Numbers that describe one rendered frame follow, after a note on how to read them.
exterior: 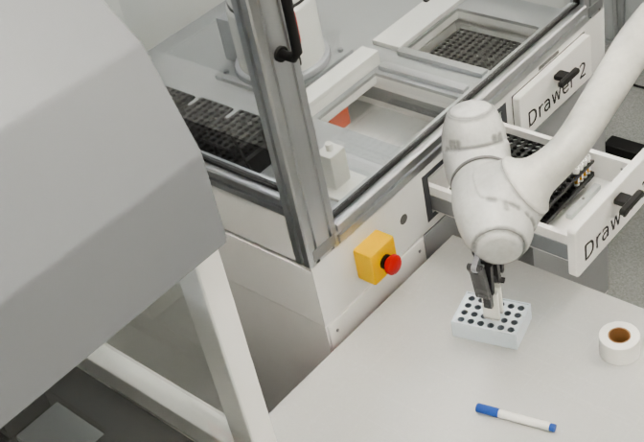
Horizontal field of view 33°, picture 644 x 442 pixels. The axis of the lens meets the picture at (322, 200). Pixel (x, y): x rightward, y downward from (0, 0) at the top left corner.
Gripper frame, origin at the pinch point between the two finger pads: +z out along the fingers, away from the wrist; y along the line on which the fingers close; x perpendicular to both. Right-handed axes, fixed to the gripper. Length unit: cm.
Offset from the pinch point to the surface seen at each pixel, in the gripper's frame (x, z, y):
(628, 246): 5, 84, 114
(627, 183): -16.6, -7.2, 29.4
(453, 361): 4.7, 7.9, -9.2
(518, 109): 11, -6, 50
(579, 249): -12.2, -4.0, 12.7
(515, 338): -4.9, 5.2, -3.1
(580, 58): 5, -5, 74
